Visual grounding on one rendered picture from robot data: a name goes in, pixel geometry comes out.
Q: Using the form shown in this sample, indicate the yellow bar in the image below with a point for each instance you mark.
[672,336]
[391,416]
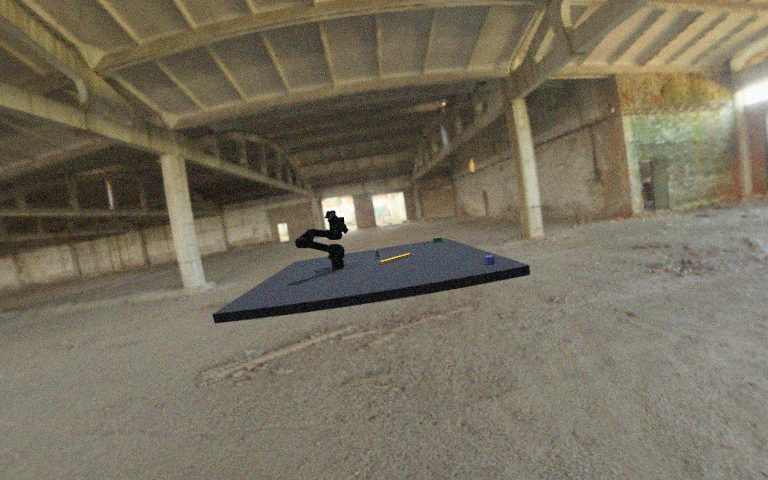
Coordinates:
[395,258]

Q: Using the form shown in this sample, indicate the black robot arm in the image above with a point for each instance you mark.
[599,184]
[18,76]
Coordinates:
[336,252]

